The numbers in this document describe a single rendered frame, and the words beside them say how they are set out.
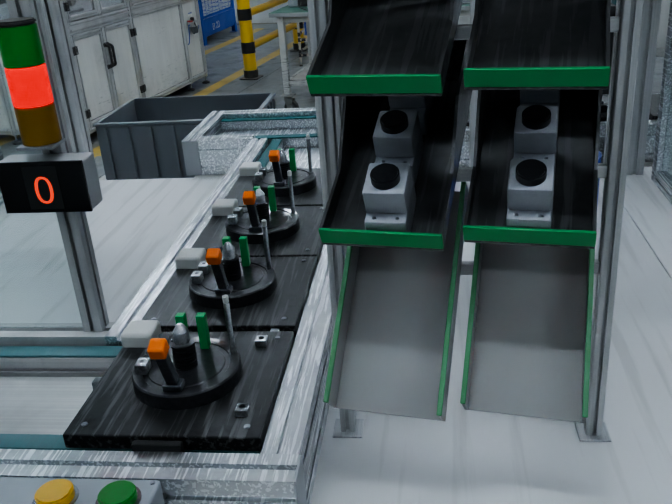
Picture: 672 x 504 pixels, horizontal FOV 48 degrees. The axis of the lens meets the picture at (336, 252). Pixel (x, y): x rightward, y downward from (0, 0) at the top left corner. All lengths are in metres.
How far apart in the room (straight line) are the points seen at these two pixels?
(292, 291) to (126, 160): 1.87
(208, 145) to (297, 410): 1.30
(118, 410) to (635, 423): 0.68
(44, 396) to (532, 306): 0.68
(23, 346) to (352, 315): 0.55
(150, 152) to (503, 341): 2.22
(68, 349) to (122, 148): 1.86
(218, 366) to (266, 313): 0.18
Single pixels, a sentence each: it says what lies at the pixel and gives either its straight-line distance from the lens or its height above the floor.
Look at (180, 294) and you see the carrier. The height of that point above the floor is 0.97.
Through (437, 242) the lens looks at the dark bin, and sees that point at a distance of 0.77.
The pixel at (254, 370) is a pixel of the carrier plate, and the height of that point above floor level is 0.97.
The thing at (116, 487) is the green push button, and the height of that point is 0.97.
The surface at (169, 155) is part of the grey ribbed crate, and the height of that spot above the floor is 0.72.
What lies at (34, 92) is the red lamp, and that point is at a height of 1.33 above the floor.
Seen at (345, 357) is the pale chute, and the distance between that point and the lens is 0.90.
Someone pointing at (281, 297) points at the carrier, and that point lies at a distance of 1.18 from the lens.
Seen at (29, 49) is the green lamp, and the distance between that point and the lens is 1.04.
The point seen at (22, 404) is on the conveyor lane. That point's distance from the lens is 1.16.
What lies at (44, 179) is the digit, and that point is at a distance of 1.07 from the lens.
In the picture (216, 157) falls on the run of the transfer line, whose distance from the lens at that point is 2.15.
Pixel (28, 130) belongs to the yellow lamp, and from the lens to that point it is 1.06.
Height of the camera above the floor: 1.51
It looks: 24 degrees down
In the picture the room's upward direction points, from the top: 4 degrees counter-clockwise
